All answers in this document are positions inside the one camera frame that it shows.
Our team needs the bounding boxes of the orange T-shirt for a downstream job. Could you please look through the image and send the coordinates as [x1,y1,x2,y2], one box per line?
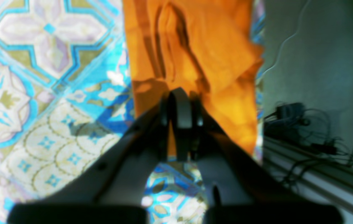
[123,0,263,155]

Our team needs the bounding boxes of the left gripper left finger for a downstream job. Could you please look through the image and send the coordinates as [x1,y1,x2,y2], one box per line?
[7,94,170,224]

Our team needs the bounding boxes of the black cables on floor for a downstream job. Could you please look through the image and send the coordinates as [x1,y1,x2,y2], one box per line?
[263,102,353,187]

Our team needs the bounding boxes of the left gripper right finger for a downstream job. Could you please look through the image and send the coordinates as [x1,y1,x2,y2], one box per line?
[170,88,343,224]

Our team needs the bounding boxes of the patterned blue tile tablecloth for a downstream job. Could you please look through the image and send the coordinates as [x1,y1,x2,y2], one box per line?
[0,0,266,224]

